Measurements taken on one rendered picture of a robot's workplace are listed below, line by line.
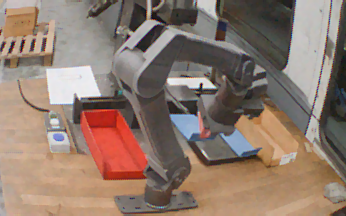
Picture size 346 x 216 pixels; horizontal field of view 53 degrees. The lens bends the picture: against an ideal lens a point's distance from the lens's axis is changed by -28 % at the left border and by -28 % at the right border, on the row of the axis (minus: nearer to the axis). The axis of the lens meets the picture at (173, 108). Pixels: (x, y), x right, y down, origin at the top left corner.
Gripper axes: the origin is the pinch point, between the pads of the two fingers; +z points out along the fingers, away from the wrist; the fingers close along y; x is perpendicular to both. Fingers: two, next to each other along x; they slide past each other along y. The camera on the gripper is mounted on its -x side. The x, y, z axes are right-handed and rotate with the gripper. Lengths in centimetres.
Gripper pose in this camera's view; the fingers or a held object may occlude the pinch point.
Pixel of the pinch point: (203, 135)
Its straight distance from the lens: 113.8
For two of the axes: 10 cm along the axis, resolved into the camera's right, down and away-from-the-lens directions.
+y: -2.1, -8.1, 5.4
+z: -3.3, 5.8, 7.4
